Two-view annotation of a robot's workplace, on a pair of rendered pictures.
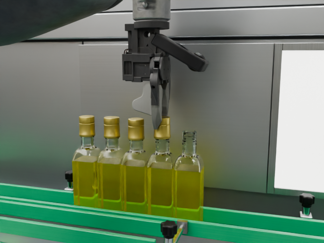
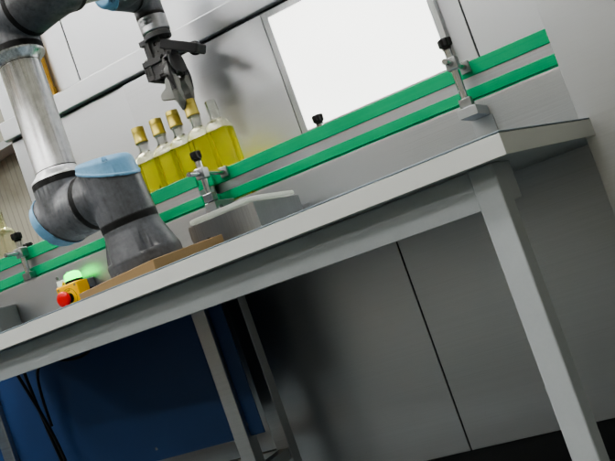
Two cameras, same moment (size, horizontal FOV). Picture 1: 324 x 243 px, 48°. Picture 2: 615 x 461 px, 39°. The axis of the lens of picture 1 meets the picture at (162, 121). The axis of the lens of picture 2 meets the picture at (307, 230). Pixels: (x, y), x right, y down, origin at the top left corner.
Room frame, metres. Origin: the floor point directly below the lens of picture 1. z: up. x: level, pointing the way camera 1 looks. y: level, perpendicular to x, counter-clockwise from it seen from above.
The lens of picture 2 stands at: (-1.36, -0.50, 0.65)
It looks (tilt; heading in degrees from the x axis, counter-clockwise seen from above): 3 degrees up; 9
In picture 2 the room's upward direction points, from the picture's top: 20 degrees counter-clockwise
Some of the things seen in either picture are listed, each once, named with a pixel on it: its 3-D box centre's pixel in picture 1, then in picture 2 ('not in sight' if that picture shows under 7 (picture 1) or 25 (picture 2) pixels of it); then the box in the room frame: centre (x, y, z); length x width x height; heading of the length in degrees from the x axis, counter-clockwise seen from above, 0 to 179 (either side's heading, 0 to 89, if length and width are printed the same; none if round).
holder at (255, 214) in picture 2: not in sight; (255, 226); (0.51, -0.11, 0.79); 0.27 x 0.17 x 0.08; 164
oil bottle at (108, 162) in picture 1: (113, 193); (176, 182); (0.78, 0.11, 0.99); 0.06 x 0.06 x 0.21; 74
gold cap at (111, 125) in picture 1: (111, 127); (156, 127); (0.78, 0.11, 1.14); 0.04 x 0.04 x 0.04
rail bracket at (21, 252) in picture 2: not in sight; (16, 258); (0.74, 0.57, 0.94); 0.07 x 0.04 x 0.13; 164
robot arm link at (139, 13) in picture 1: (151, 11); (154, 26); (0.75, 0.02, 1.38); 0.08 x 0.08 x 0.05
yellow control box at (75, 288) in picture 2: not in sight; (79, 296); (0.67, 0.41, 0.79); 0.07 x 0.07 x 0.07; 74
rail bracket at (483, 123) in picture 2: not in sight; (464, 91); (0.43, -0.63, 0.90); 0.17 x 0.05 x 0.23; 164
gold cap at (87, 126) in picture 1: (87, 126); (139, 135); (0.80, 0.17, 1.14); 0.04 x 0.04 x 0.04
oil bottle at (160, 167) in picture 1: (162, 199); (211, 166); (0.75, 0.00, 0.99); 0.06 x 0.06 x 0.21; 74
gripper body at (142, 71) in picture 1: (148, 53); (162, 57); (0.76, 0.03, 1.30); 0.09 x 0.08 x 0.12; 74
